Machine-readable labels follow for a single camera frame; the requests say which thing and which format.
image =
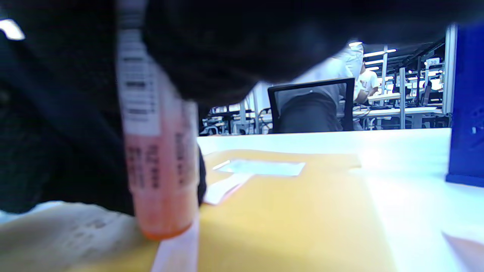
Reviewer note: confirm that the person's right hand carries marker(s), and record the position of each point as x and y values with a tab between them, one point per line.
264	37

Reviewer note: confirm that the orange glue stick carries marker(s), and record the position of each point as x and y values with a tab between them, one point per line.
162	170

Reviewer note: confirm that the yellow L-shaped folder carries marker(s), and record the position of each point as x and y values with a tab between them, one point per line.
295	219

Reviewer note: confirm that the black mesh office chair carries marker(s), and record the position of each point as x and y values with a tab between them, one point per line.
348	105

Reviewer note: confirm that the white label sticker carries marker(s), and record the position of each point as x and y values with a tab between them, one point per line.
264	167

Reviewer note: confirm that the blue plastic file rack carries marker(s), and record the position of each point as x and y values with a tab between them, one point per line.
467	113

